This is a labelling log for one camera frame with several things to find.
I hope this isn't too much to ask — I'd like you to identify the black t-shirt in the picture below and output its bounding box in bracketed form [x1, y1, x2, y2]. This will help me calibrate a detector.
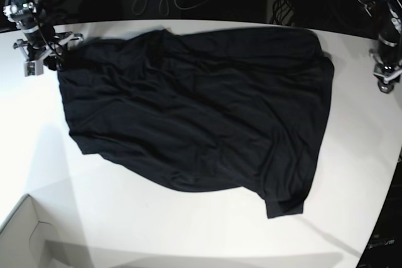
[58, 27, 334, 218]

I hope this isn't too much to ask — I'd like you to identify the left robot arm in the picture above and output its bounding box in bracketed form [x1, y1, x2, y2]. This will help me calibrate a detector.
[357, 0, 401, 94]

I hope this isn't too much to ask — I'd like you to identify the white cardboard box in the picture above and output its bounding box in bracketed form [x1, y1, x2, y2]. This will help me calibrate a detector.
[1, 195, 70, 267]

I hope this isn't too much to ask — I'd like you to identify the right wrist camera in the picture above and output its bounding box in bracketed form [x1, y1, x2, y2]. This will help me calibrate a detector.
[24, 60, 44, 77]

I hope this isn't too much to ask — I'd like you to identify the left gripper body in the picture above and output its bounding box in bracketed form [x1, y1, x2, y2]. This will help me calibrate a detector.
[372, 46, 401, 86]

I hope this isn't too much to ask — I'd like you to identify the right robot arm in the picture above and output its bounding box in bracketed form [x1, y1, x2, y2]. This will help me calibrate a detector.
[3, 0, 84, 77]

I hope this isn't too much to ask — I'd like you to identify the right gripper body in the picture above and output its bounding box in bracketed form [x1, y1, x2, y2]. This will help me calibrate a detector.
[13, 31, 84, 66]

